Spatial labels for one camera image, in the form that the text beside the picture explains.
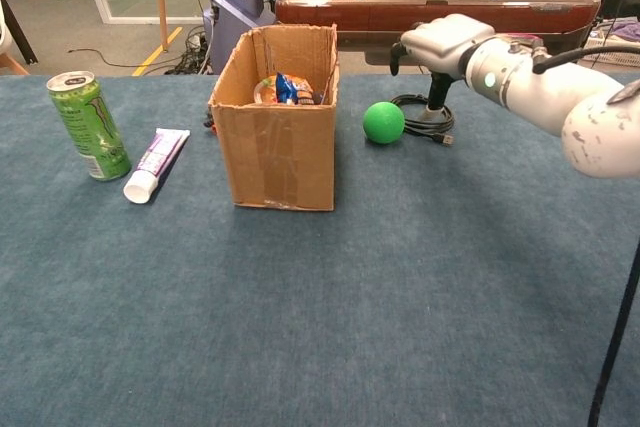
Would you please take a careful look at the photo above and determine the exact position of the white plastic basket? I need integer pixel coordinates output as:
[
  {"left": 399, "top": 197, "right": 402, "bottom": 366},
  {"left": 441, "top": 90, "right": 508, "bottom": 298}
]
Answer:
[{"left": 579, "top": 29, "right": 640, "bottom": 71}]

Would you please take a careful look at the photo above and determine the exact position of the blue felt table cover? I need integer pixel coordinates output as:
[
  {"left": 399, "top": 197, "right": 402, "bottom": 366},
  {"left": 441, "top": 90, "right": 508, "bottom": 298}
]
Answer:
[{"left": 0, "top": 72, "right": 640, "bottom": 427}]

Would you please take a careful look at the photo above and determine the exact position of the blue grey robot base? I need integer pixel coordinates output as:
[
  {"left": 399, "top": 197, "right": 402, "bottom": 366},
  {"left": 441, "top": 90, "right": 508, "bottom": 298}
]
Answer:
[{"left": 202, "top": 0, "right": 277, "bottom": 76}]

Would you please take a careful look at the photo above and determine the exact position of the blue snack packet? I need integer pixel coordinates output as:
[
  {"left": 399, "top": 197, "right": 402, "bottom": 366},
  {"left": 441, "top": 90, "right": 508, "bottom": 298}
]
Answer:
[{"left": 274, "top": 71, "right": 315, "bottom": 106}]

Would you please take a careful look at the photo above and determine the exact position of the green energy drink can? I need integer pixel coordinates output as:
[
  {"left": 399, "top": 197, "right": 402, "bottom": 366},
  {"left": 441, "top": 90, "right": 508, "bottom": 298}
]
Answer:
[{"left": 46, "top": 70, "right": 133, "bottom": 182}]

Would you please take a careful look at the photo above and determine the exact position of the black slanted pole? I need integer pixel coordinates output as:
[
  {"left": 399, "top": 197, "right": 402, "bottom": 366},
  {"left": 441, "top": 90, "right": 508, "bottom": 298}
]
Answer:
[{"left": 0, "top": 0, "right": 40, "bottom": 66}]

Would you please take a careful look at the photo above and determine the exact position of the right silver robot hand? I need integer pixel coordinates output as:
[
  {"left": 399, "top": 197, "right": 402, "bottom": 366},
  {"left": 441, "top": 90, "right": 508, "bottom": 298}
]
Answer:
[{"left": 389, "top": 13, "right": 496, "bottom": 121}]

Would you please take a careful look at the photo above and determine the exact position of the black floor cable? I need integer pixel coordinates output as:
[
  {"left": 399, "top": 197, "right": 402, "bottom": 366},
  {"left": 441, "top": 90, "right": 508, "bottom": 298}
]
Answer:
[{"left": 67, "top": 48, "right": 201, "bottom": 71}]

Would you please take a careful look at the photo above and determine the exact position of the brown mahjong table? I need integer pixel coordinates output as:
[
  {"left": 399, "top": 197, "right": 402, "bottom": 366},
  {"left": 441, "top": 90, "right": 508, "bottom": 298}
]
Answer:
[{"left": 274, "top": 0, "right": 601, "bottom": 74}]

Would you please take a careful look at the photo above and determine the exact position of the floor cable tangle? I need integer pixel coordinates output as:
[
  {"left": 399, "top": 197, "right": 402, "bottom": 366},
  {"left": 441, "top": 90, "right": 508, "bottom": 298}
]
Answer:
[{"left": 164, "top": 26, "right": 216, "bottom": 76}]

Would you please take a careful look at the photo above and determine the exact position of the green foam ball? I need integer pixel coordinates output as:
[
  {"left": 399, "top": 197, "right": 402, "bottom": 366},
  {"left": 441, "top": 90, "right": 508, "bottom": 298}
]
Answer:
[{"left": 362, "top": 101, "right": 406, "bottom": 145}]

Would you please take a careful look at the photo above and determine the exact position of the purple white toothpaste tube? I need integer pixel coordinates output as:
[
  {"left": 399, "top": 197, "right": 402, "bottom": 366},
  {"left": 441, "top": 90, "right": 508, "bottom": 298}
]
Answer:
[{"left": 122, "top": 127, "right": 192, "bottom": 205}]

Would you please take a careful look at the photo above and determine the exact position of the orange jelly cup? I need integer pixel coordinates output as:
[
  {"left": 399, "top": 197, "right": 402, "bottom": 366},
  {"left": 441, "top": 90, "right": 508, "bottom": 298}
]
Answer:
[{"left": 252, "top": 75, "right": 279, "bottom": 104}]

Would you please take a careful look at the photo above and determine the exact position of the purple cloth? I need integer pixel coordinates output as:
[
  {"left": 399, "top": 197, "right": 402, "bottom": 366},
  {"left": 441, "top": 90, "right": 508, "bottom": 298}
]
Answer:
[{"left": 607, "top": 19, "right": 640, "bottom": 42}]

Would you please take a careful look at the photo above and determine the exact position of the brown cardboard box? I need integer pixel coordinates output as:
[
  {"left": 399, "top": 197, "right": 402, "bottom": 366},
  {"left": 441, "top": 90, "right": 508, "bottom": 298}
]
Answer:
[{"left": 208, "top": 23, "right": 341, "bottom": 212}]

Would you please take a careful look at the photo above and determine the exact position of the black USB cable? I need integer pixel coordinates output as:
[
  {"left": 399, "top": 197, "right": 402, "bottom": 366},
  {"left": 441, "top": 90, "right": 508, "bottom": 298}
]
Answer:
[{"left": 389, "top": 93, "right": 456, "bottom": 148}]

